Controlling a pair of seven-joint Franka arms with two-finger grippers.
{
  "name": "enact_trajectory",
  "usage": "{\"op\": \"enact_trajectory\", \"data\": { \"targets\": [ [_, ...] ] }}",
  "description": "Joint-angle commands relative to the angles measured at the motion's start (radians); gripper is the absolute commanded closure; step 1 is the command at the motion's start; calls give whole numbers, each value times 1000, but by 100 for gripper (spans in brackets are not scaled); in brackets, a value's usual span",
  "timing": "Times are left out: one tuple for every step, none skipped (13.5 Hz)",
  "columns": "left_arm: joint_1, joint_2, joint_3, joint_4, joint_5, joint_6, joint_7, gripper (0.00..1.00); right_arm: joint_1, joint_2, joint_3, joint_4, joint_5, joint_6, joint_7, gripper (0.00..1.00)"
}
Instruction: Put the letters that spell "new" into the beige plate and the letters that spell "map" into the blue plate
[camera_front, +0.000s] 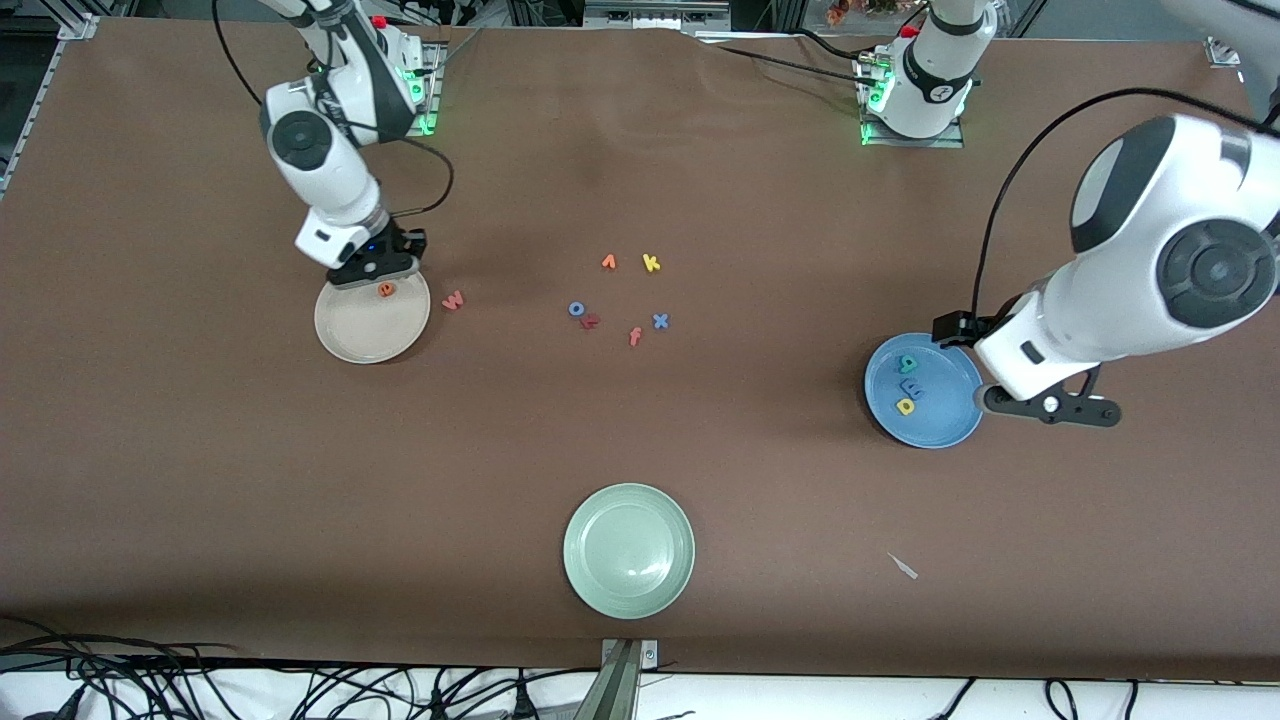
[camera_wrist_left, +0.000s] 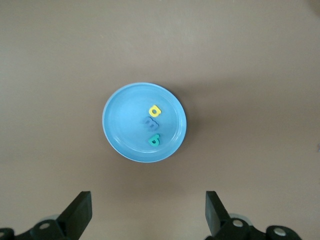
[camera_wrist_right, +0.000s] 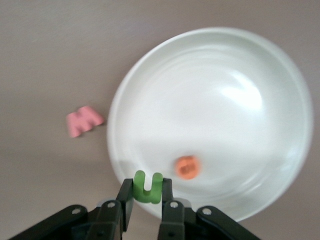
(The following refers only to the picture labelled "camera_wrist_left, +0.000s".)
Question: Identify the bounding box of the yellow foam letter d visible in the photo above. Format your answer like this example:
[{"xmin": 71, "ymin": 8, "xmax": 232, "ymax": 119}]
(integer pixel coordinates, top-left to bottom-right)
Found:
[{"xmin": 148, "ymin": 104, "xmax": 162, "ymax": 119}]

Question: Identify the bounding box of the teal foam letter p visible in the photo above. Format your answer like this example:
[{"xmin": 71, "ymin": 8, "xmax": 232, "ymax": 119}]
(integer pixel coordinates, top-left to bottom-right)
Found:
[{"xmin": 147, "ymin": 133, "xmax": 161, "ymax": 147}]

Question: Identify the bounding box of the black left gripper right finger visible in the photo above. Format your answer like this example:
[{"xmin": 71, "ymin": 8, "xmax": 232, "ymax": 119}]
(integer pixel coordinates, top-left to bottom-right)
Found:
[{"xmin": 205, "ymin": 191, "xmax": 304, "ymax": 240}]

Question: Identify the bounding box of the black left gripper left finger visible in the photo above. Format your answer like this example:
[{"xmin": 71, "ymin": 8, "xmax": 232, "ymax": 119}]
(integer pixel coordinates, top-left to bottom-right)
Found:
[{"xmin": 14, "ymin": 191, "xmax": 93, "ymax": 240}]

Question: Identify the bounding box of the blue plate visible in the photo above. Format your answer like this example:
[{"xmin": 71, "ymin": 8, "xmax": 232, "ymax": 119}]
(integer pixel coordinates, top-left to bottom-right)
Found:
[{"xmin": 101, "ymin": 82, "xmax": 188, "ymax": 164}]

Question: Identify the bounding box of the blue foam letter m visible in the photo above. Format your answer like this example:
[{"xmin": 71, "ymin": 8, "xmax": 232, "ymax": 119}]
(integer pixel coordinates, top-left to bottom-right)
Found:
[{"xmin": 142, "ymin": 116, "xmax": 160, "ymax": 132}]

